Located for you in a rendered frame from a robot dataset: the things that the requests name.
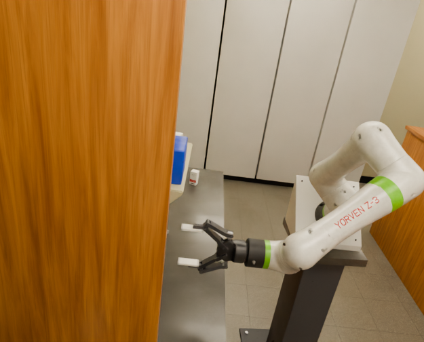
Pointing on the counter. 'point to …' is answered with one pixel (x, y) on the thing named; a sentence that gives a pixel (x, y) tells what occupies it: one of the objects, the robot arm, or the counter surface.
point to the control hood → (182, 178)
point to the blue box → (179, 159)
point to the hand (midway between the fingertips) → (182, 244)
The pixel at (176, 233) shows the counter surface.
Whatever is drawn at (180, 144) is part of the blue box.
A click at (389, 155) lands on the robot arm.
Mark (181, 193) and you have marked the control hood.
